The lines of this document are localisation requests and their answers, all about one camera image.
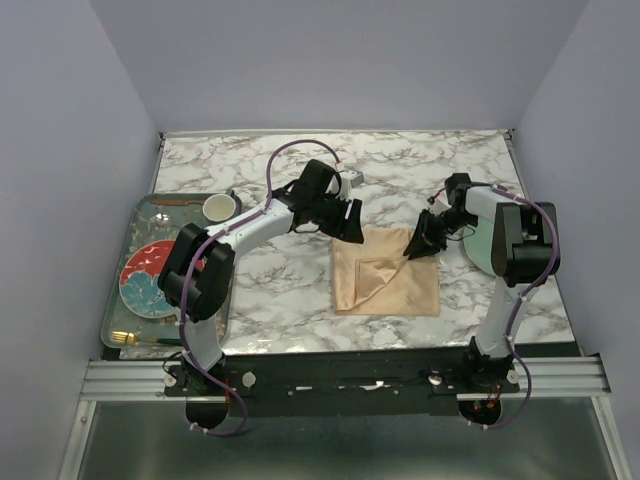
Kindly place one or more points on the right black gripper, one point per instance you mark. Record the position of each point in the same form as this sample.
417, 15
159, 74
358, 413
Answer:
424, 241

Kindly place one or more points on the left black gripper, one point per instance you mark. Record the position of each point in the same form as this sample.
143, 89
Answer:
351, 231

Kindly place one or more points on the peach cloth napkin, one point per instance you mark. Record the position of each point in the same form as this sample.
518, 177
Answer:
375, 278

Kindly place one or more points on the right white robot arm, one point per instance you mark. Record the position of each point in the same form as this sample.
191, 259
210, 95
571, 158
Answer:
525, 252

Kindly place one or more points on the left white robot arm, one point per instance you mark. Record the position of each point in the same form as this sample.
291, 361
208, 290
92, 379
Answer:
197, 275

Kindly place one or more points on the mint green floral plate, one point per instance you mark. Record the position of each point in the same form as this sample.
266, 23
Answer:
477, 242

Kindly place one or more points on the grey-green ceramic mug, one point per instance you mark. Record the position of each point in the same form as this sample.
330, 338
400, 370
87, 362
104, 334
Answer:
220, 207

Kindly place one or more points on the silver metal spoon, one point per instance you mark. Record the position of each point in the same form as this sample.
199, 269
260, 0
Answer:
162, 220

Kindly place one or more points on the floral teal serving tray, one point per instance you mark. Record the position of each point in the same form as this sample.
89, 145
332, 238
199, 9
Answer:
142, 231

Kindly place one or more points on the red and teal plate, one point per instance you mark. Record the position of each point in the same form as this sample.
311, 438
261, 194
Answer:
138, 286

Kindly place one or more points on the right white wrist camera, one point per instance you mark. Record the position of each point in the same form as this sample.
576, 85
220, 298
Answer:
437, 204

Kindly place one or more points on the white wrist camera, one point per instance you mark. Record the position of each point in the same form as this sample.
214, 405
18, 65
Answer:
344, 182
437, 204

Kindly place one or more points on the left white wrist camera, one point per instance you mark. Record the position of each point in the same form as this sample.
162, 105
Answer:
344, 182

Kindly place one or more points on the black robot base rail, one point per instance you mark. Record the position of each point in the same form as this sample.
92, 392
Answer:
377, 382

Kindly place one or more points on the gold fork green handle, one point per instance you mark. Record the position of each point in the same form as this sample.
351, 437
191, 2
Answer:
129, 338

